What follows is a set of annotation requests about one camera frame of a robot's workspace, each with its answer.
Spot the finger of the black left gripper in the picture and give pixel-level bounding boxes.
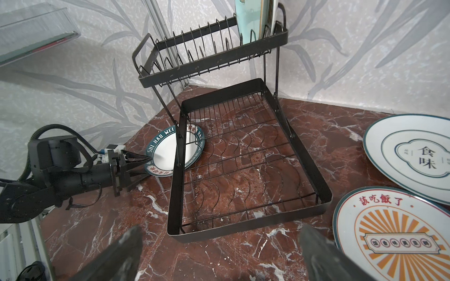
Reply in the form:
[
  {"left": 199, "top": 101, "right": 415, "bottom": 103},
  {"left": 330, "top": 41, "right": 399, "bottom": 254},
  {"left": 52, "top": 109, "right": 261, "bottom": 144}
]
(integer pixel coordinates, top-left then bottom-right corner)
[
  {"left": 124, "top": 152, "right": 153, "bottom": 167},
  {"left": 125, "top": 171, "right": 150, "bottom": 192}
]

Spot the white plate dark lettered rim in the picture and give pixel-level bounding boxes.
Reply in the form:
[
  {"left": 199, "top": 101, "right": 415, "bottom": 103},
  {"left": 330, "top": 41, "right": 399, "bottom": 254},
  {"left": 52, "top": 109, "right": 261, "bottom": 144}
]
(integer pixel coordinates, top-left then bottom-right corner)
[{"left": 145, "top": 124, "right": 206, "bottom": 177}]

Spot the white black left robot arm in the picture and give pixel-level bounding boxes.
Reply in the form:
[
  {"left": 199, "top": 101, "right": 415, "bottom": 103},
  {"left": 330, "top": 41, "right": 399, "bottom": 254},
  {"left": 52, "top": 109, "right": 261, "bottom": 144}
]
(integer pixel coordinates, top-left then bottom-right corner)
[{"left": 1, "top": 124, "right": 152, "bottom": 224}]

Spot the clear plastic wall bin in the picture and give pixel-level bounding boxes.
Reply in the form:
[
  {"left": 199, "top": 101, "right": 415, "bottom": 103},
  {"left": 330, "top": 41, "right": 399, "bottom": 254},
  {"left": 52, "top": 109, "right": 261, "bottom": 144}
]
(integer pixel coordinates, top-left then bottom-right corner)
[{"left": 1, "top": 2, "right": 81, "bottom": 66}]

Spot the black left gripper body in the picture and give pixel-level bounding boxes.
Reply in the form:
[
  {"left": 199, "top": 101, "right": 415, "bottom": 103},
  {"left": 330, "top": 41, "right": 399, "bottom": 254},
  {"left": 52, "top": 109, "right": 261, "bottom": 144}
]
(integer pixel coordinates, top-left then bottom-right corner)
[{"left": 109, "top": 153, "right": 129, "bottom": 197}]

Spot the white plate green emblem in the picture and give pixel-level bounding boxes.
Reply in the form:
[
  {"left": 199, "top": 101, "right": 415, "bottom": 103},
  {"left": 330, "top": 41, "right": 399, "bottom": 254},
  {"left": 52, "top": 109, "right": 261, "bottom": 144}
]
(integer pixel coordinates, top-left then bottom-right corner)
[{"left": 363, "top": 114, "right": 450, "bottom": 205}]

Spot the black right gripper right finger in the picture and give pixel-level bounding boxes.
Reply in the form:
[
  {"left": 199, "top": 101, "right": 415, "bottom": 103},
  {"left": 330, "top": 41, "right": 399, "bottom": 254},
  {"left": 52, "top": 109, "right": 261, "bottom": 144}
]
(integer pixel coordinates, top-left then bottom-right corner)
[{"left": 298, "top": 225, "right": 374, "bottom": 281}]

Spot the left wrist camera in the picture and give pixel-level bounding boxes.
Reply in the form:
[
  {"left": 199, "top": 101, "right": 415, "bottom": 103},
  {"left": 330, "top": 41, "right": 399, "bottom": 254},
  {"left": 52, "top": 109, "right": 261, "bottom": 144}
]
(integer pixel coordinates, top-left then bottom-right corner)
[{"left": 97, "top": 144, "right": 126, "bottom": 163}]

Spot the orange sunburst plate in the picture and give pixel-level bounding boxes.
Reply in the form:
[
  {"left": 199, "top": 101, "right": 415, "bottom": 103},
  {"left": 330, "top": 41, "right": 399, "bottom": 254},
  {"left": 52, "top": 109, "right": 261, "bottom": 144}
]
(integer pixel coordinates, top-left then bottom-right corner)
[
  {"left": 333, "top": 186, "right": 450, "bottom": 281},
  {"left": 267, "top": 0, "right": 278, "bottom": 36}
]

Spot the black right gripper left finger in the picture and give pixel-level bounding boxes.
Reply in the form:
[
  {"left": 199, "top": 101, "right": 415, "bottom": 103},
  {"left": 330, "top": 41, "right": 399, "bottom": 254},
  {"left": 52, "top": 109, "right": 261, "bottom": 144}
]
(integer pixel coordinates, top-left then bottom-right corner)
[{"left": 70, "top": 225, "right": 143, "bottom": 281}]

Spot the mint green flower plate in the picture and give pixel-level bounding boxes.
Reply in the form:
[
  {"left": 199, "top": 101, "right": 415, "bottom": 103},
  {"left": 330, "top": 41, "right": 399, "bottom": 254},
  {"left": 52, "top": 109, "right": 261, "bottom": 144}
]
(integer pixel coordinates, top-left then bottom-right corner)
[{"left": 234, "top": 0, "right": 270, "bottom": 44}]

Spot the black wire dish rack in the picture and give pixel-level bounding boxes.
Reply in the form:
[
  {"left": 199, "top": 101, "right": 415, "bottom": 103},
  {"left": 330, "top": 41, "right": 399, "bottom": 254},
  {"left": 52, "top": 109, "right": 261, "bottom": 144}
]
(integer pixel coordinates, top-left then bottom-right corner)
[{"left": 132, "top": 16, "right": 332, "bottom": 243}]

